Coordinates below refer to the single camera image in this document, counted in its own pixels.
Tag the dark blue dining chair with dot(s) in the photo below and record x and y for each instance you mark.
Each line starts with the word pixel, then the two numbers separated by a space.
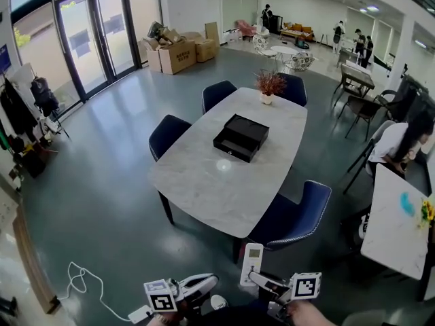
pixel 295 88
pixel 292 212
pixel 166 134
pixel 217 95

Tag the red potted plant white pot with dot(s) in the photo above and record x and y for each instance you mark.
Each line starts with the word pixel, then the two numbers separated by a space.
pixel 270 81

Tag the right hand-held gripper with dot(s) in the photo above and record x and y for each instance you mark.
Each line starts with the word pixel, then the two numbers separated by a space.
pixel 306 285

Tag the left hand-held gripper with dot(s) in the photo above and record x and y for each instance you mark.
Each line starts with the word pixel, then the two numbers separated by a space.
pixel 159 297

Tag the black metal chair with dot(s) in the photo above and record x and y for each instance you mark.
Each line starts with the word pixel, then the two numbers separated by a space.
pixel 394 102
pixel 360 109

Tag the long wooden board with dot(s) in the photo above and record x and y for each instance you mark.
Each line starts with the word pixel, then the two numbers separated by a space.
pixel 34 263

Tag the pink armchair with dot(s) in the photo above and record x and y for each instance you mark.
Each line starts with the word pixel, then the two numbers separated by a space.
pixel 245 28

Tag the sunflower bouquet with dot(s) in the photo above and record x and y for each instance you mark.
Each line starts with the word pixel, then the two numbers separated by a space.
pixel 427 212

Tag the pile of cardboard boxes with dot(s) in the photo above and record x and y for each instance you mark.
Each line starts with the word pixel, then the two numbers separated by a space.
pixel 180 51

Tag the black box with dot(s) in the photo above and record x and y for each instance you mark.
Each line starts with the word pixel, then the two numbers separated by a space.
pixel 246 131

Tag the person's left shoe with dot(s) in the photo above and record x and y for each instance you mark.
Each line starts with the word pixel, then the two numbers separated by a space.
pixel 219 302

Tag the white patterned round chair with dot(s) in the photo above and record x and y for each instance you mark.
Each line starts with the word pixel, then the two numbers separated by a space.
pixel 300 61
pixel 262 44

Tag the orange sofa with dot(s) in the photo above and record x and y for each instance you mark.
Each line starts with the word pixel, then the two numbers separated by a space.
pixel 297 31

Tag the person's right forearm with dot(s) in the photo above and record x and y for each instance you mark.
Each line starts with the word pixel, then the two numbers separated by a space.
pixel 316 316

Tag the white round table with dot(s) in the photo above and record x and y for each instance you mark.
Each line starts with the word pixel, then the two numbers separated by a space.
pixel 283 50

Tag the grey chair black legs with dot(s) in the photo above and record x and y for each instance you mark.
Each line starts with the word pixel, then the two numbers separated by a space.
pixel 374 148

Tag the black backpack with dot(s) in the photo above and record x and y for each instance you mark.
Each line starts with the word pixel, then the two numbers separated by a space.
pixel 44 95

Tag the blue wall poster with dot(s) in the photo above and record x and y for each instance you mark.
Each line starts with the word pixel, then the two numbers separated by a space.
pixel 4 59

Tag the blue curved object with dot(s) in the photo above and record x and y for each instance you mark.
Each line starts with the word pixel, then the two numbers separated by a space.
pixel 407 203

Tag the wooden square table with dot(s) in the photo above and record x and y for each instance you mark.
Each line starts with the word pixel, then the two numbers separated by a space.
pixel 357 76

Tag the strip ceiling light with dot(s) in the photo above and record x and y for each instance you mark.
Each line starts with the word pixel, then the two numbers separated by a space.
pixel 420 43
pixel 372 8

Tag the black-framed glass doors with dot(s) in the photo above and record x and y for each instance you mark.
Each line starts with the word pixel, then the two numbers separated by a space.
pixel 85 46

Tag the white marble side table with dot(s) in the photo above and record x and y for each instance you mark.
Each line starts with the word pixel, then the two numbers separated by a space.
pixel 391 236

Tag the clothes rack with clothes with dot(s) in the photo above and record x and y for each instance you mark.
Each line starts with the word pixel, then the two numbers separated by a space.
pixel 20 127

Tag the white remote control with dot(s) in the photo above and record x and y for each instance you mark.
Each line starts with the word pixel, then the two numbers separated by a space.
pixel 252 255

